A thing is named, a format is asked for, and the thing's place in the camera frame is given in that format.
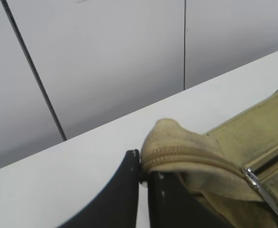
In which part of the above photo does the khaki yellow canvas bag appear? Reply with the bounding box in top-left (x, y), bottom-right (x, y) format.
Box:
top-left (140, 90), bottom-right (278, 228)

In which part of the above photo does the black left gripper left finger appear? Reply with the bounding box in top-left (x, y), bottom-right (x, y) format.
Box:
top-left (60, 150), bottom-right (139, 228)

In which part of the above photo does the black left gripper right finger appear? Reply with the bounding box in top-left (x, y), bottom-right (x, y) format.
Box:
top-left (140, 171), bottom-right (227, 228)

